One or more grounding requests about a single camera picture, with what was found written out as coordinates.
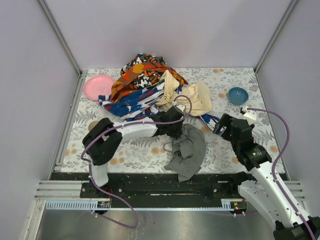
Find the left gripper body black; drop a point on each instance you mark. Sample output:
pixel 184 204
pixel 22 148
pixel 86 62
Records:
pixel 171 124

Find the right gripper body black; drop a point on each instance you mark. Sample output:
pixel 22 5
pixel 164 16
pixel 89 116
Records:
pixel 227 126

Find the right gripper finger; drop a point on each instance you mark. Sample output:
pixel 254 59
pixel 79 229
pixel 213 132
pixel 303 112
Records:
pixel 224 132
pixel 219 127

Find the cream beige cloth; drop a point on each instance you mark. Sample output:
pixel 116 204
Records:
pixel 198 93

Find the grey cloth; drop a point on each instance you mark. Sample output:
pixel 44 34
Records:
pixel 188 152

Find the blue white red cloth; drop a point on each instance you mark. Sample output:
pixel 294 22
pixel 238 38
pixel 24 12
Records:
pixel 142 103

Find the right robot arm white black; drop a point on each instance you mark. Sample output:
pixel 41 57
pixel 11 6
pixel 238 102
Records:
pixel 262 185

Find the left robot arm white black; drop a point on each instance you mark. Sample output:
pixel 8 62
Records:
pixel 102 142

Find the orange camouflage cloth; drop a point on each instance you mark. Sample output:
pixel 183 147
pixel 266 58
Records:
pixel 144 71

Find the blue bowl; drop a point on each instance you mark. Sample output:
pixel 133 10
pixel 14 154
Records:
pixel 238 95

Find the beige paper cup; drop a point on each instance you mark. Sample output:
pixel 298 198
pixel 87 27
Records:
pixel 92 125

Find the pink plate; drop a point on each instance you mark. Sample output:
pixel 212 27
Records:
pixel 99 85

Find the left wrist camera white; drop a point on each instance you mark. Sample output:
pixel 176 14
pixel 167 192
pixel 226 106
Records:
pixel 179 108

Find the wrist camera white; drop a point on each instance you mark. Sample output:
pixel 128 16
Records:
pixel 179 108
pixel 248 114

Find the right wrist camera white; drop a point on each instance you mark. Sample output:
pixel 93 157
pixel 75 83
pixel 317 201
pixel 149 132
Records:
pixel 248 114

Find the right slotted cable duct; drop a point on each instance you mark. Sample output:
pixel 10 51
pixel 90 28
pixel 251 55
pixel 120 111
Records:
pixel 234 203

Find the slotted cable duct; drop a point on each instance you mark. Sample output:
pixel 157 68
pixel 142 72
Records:
pixel 89 205
pixel 234 203

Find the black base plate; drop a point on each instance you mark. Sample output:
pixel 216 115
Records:
pixel 159 191

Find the right aluminium frame post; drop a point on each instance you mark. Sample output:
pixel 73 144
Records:
pixel 279 28

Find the aluminium frame post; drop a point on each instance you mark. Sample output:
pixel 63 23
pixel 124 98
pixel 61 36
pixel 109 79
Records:
pixel 279 28
pixel 57 31

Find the left aluminium frame post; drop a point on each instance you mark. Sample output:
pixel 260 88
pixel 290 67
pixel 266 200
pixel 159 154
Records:
pixel 57 31

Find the aluminium front rail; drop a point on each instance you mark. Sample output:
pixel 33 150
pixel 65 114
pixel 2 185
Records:
pixel 70 189

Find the left slotted cable duct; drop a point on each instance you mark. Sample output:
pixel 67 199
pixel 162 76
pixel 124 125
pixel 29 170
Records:
pixel 89 205

